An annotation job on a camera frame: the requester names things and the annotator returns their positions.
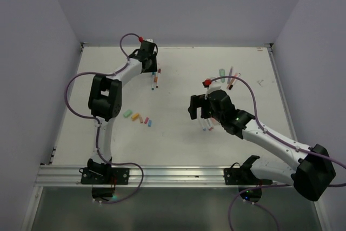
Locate red cap marker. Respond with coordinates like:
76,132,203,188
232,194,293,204
198,118,207,131

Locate teal cap marker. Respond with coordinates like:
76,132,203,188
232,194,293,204
151,72,156,90

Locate orange cap marker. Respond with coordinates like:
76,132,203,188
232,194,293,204
154,74,158,89

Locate purple grey marker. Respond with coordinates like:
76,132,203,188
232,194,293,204
227,66,234,84

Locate green highlighter cap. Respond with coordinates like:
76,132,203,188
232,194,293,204
123,109,132,118

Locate orange highlighter cap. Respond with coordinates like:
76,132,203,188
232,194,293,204
131,113,139,121

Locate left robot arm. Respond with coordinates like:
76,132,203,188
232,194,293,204
87,39,158,184

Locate small green highlighter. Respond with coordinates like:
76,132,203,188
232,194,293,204
219,68,225,83

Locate black cap marker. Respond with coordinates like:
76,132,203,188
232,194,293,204
228,73,241,90

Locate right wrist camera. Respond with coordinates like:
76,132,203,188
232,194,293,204
202,78,222,99

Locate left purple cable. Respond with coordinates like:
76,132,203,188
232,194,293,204
64,33,144,120

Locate purple cable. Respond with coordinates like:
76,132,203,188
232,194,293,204
64,33,144,120
202,77,346,188

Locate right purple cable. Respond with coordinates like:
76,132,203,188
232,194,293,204
202,77,346,188

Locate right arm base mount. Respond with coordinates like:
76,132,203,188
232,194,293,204
223,156,272,203

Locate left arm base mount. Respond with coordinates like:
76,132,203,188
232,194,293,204
78,167,144,204

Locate aluminium rail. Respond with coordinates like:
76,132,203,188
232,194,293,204
35,164,291,188

